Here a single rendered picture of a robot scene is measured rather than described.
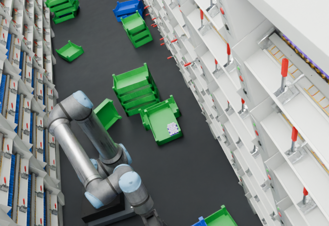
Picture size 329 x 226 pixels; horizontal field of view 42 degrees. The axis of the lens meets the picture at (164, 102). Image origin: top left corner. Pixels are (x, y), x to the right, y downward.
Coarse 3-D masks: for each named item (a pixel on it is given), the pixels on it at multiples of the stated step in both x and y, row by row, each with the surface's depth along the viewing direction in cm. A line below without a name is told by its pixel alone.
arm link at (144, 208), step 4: (148, 200) 180; (152, 200) 184; (144, 204) 179; (148, 204) 180; (152, 204) 182; (136, 208) 180; (140, 208) 179; (144, 208) 180; (148, 208) 180; (136, 212) 182; (140, 212) 180; (144, 212) 180
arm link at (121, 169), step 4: (120, 164) 194; (124, 164) 194; (116, 168) 193; (120, 168) 190; (124, 168) 189; (128, 168) 189; (132, 168) 193; (116, 172) 189; (120, 172) 188; (124, 172) 186; (108, 176) 190; (112, 176) 188; (116, 176) 187; (120, 176) 185; (112, 180) 187; (116, 180) 186; (112, 184) 186; (116, 184) 186; (116, 188) 186; (120, 192) 189
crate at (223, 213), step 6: (222, 210) 253; (210, 216) 251; (216, 216) 254; (222, 216) 254; (228, 216) 253; (210, 222) 254; (216, 222) 253; (222, 222) 251; (228, 222) 250; (234, 222) 244
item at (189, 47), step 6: (174, 18) 244; (174, 24) 246; (180, 30) 241; (180, 36) 237; (186, 42) 230; (186, 48) 227; (192, 48) 223; (192, 54) 219; (198, 66) 210; (204, 78) 198
